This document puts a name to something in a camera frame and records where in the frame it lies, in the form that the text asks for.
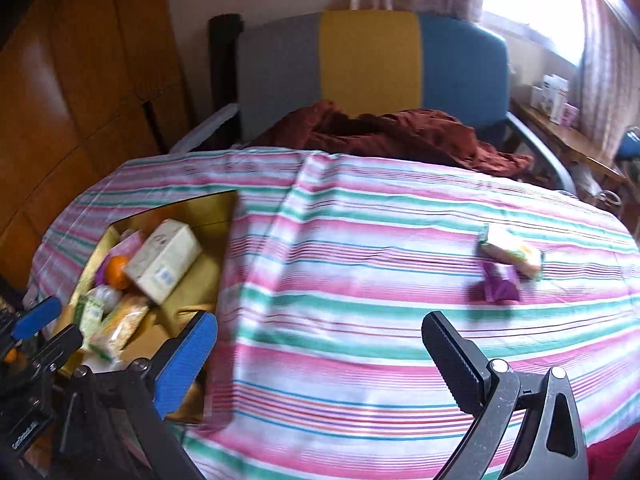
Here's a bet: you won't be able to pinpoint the grey yellow blue chair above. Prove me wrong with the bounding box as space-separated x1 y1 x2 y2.
173 10 576 193

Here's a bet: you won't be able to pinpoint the green cracker pack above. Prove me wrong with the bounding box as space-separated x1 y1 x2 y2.
478 224 544 280
89 294 150 361

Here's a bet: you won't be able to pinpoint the blue cup on desk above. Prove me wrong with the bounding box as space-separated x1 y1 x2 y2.
615 126 640 160

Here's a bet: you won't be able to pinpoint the green cracker box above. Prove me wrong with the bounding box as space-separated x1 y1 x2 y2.
73 295 104 349

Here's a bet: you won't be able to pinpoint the maroon cloth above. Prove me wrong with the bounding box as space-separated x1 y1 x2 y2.
248 101 535 179

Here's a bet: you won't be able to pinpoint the cream cardboard box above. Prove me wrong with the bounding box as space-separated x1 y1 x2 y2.
126 219 202 304

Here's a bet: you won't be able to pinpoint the striped tablecloth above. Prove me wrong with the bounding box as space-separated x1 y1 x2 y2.
30 148 639 479

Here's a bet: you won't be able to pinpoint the wooden side desk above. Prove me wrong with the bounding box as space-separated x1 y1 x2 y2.
510 100 639 240

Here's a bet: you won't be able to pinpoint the orange fruit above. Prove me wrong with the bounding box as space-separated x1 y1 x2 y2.
103 255 131 290

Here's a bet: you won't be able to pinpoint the white boxes on desk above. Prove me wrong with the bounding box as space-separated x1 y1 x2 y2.
529 74 579 128

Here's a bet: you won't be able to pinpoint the pink plastic packet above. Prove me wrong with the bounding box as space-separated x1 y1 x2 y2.
106 230 145 261

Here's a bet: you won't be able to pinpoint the gold tray box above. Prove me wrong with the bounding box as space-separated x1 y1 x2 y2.
49 188 241 426

